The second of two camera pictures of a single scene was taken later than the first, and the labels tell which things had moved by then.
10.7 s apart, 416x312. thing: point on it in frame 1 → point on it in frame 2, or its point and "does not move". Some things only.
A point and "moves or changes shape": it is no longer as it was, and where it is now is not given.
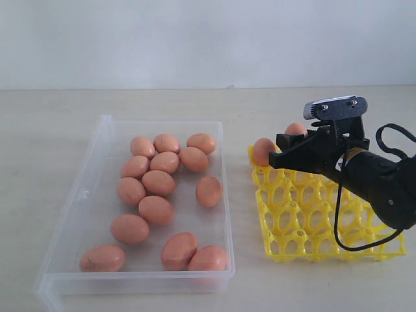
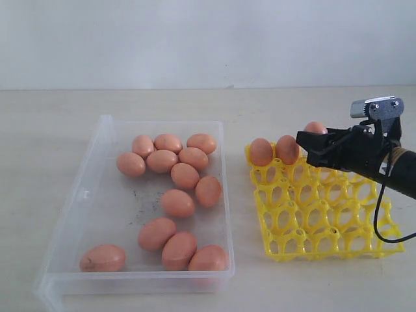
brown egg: (296, 129) moves or changes shape
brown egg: (156, 210) → (153, 235)
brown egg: (166, 143) does not move
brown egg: (194, 159) does not move
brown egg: (208, 190) does not move
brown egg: (129, 229) moves or changes shape
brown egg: (158, 183) → (184, 176)
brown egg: (103, 259) does not move
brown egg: (262, 149) does not move
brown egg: (130, 191) → (177, 203)
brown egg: (208, 258) does not move
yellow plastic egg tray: (297, 211) does not move
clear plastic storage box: (148, 214) does not move
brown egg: (203, 142) does not move
